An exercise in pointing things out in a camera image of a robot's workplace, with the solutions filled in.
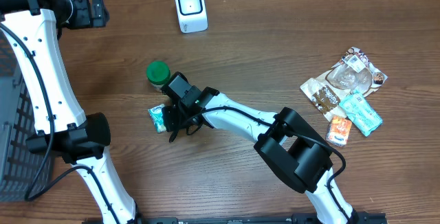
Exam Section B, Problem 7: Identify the small teal tissue pack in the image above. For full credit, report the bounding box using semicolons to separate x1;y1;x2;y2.
148;104;166;133

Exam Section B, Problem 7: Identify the green lid clear jar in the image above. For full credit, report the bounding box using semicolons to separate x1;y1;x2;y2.
146;61;171;91

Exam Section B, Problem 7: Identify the small orange snack packet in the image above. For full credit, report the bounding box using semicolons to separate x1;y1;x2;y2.
325;115;352;146

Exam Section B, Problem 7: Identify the beige plastic pouch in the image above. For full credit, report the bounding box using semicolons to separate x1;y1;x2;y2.
300;47;388;122

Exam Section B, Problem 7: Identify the teal snack packet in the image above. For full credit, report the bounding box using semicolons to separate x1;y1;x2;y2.
339;91;383;137

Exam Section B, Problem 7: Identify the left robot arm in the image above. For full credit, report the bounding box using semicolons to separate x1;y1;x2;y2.
1;0;142;223

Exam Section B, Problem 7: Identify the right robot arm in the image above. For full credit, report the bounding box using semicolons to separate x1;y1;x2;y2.
162;86;359;223

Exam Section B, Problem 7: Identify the white barcode scanner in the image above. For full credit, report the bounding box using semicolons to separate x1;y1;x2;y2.
175;0;208;34

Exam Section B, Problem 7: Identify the grey plastic mesh basket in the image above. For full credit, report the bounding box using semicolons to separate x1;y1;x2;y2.
1;34;43;202

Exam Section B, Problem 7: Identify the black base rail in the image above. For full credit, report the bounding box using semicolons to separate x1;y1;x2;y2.
82;212;389;224

